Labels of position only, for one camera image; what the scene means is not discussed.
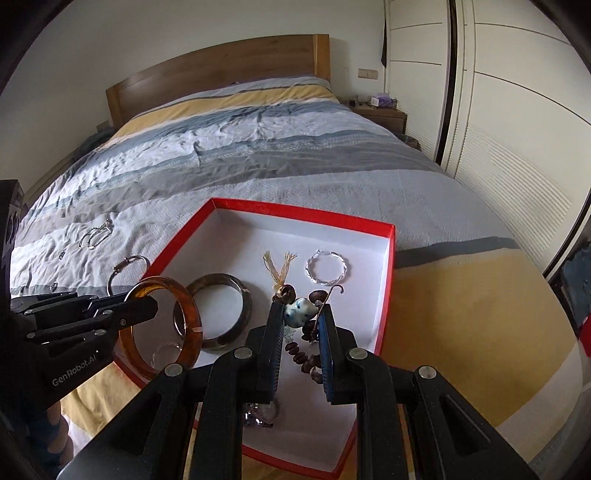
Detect white wardrobe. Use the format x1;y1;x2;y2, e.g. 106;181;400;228
384;0;591;278

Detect beaded bracelet with ceramic bead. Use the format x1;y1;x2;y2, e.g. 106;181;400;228
263;250;345;386

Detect clear crystal bead bracelet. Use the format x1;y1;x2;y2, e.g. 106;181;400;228
305;249;352;284

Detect wooden nightstand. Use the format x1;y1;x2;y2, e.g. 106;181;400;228
353;104;408;134

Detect wooden bed with striped bedspread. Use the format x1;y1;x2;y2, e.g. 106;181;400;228
9;76;587;480

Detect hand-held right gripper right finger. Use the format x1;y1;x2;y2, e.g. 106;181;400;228
318;307;541;480

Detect red jewelry box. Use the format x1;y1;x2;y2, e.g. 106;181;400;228
113;198;397;478

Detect amber bangle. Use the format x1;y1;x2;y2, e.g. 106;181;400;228
119;276;203;381

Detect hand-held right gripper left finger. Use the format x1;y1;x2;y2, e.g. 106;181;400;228
55;302;285;480

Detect thin clear bangle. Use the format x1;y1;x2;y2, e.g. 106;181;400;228
151;342;185;370

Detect blue crumpled cloth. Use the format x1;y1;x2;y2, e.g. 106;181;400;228
76;127;116;155

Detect silver charm bracelet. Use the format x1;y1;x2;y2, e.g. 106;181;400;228
242;401;281;428

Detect silver chain bracelet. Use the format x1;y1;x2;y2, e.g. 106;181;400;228
78;218;115;251

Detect wooden headboard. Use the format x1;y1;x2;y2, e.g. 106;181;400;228
105;34;331;127

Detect silver ring bangle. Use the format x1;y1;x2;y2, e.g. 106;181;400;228
107;255;149;296

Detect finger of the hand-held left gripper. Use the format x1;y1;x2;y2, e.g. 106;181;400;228
27;298;158;345
10;291;136;317

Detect folded blue jeans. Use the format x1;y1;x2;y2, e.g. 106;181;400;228
561;244;591;328

